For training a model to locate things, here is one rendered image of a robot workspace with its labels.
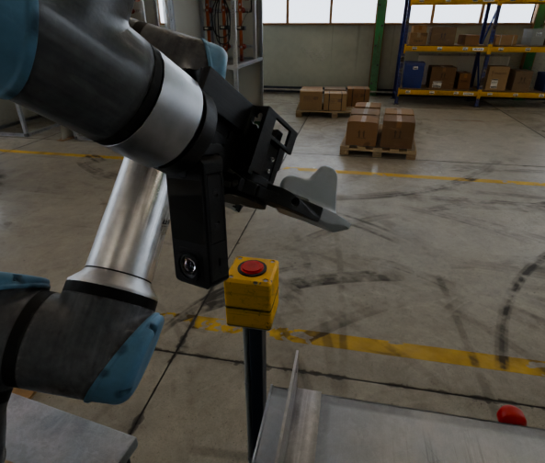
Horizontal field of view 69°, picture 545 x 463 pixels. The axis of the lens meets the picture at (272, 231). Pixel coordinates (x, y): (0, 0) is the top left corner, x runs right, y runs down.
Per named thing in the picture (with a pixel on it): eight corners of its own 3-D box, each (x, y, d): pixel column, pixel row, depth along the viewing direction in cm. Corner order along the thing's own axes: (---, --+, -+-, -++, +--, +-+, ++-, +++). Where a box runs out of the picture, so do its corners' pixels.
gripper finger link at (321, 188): (377, 182, 40) (296, 146, 37) (360, 238, 39) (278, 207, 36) (359, 185, 43) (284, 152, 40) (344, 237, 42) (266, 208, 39)
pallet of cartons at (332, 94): (298, 107, 682) (299, 84, 665) (369, 108, 670) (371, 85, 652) (295, 117, 612) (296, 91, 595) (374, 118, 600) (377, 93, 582)
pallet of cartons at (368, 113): (339, 154, 435) (342, 118, 417) (349, 129, 538) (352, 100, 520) (414, 160, 417) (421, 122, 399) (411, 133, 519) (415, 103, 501)
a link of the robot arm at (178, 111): (140, 150, 24) (72, 141, 29) (191, 177, 28) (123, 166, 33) (179, 39, 25) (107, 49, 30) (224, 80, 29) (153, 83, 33)
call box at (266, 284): (238, 299, 76) (235, 253, 72) (278, 303, 75) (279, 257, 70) (225, 326, 69) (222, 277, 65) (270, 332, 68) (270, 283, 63)
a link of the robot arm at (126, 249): (29, 383, 52) (150, 57, 69) (143, 405, 54) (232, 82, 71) (-16, 393, 41) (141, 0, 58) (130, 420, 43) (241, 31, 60)
